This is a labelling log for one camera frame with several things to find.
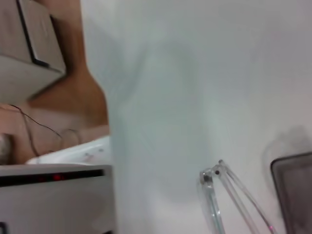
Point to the clear frame glasses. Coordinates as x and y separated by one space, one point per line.
207 179

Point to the black glasses case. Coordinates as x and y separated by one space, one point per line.
297 195

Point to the white flat panel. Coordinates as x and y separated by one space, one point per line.
73 153

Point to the grey box with red lights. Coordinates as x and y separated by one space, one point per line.
61 207

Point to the brown cardboard box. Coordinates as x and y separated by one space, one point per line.
24 61

